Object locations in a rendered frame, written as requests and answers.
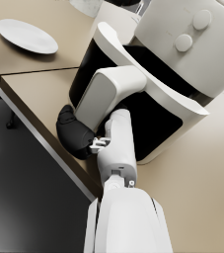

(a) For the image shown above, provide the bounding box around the grey marbled pot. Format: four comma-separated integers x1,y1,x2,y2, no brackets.
68,0,104,18

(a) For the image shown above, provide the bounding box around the white round plate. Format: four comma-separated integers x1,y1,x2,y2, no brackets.
0,18,59,55

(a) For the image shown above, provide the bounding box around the air fryer drawer with handle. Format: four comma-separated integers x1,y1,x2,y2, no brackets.
68,21,210,166

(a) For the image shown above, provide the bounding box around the pale air fryer body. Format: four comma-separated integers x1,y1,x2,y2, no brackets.
89,0,224,107

